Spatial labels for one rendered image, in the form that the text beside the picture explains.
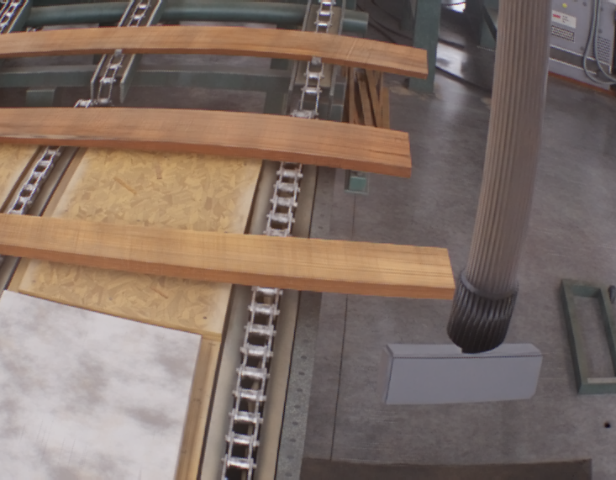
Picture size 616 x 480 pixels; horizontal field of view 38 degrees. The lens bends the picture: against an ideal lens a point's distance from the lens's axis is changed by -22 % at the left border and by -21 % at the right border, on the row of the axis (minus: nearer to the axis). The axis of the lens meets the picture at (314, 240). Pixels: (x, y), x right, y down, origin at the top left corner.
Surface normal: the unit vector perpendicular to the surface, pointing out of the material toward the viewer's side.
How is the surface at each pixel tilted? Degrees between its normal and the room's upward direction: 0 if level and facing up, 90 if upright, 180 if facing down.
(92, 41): 22
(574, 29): 90
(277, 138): 0
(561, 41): 90
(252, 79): 90
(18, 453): 0
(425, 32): 90
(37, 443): 0
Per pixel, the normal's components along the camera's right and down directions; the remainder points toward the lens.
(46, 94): -0.07, 0.50
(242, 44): 0.08, -0.61
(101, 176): 0.11, -0.86
